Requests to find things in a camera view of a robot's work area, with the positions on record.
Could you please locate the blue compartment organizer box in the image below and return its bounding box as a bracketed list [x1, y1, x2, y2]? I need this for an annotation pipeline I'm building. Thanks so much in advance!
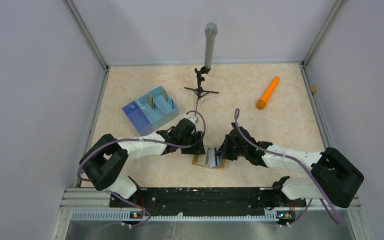
[121, 85, 179, 136]

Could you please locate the grey microphone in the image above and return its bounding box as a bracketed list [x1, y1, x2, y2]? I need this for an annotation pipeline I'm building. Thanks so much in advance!
[204, 22, 218, 69]

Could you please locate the orange marker pen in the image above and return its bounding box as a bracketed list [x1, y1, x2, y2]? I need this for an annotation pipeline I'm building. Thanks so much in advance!
[256, 76, 280, 110]

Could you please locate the small wooden block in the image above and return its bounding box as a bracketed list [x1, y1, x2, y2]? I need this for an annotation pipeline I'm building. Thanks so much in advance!
[309, 84, 317, 94]

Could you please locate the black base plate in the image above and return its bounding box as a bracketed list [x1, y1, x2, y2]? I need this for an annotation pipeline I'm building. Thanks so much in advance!
[109, 187, 307, 220]

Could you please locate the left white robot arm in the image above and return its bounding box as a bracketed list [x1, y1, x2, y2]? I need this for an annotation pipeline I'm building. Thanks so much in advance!
[78, 116, 205, 207]

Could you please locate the card in organizer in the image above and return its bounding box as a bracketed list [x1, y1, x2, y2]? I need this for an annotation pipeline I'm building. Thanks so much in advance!
[161, 87, 168, 102]
[147, 93, 155, 110]

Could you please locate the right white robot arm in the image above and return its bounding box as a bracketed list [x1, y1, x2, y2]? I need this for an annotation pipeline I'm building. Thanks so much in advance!
[215, 123, 364, 208]

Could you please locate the black tripod stand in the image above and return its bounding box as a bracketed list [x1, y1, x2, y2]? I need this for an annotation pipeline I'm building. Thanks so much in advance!
[184, 66, 220, 111]

